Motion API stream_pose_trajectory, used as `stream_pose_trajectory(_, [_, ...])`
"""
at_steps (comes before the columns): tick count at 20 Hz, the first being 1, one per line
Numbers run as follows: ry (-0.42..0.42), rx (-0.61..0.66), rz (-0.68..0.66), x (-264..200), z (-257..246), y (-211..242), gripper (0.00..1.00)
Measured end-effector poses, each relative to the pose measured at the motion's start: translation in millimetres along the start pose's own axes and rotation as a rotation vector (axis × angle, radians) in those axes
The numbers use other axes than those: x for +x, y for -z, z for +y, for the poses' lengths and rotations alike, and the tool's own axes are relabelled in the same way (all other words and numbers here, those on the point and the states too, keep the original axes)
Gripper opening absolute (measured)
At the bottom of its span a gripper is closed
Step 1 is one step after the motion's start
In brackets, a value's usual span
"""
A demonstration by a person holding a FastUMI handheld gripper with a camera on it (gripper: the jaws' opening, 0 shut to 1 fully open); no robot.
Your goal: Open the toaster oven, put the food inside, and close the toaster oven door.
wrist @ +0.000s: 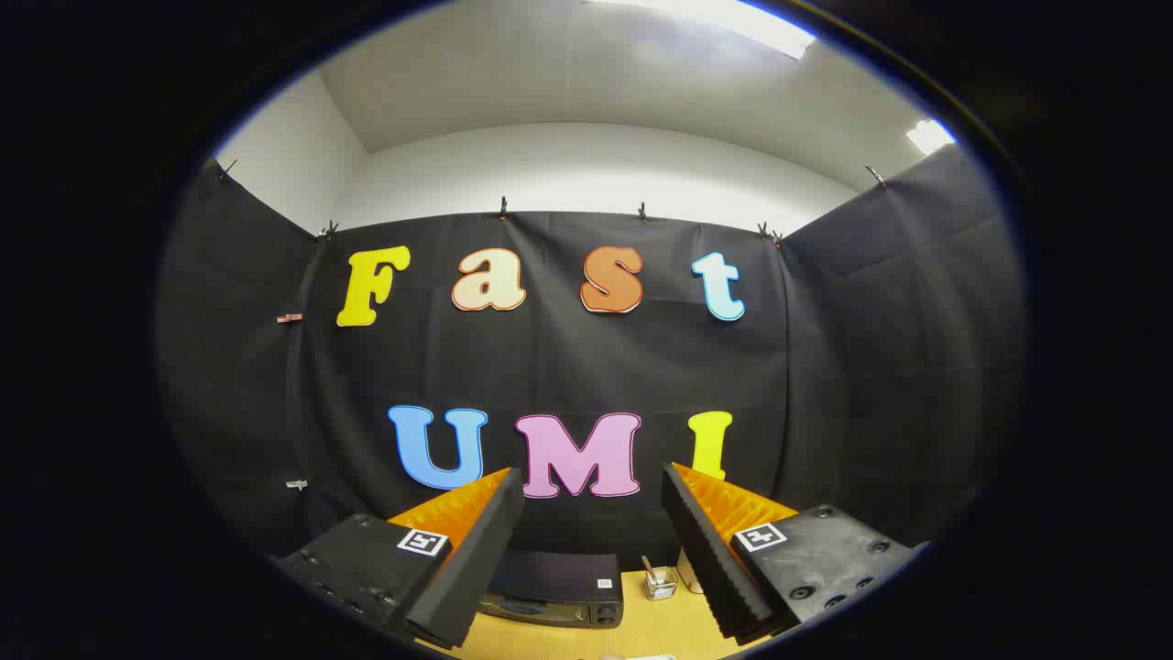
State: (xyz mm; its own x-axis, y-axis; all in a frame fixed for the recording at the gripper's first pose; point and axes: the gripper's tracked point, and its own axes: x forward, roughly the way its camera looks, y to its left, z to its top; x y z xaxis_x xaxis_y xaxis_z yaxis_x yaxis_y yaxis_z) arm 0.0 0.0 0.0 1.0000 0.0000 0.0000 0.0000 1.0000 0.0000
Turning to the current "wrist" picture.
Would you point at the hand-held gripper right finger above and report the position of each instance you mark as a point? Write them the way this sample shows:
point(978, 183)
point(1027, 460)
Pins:
point(706, 550)

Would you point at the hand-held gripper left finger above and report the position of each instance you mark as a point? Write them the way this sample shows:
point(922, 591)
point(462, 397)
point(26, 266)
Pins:
point(481, 550)

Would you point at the black toaster oven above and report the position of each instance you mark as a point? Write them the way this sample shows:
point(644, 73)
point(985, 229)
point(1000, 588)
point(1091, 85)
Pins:
point(559, 582)

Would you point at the white bread toaster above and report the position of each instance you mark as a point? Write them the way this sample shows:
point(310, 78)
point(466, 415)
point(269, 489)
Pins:
point(687, 573)

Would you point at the wooden stick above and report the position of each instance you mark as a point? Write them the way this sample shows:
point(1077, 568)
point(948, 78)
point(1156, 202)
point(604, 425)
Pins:
point(648, 566)

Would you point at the small ceiling light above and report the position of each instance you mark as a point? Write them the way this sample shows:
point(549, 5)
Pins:
point(929, 137)

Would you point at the long ceiling light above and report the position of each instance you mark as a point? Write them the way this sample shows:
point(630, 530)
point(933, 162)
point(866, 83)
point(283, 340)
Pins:
point(733, 20)

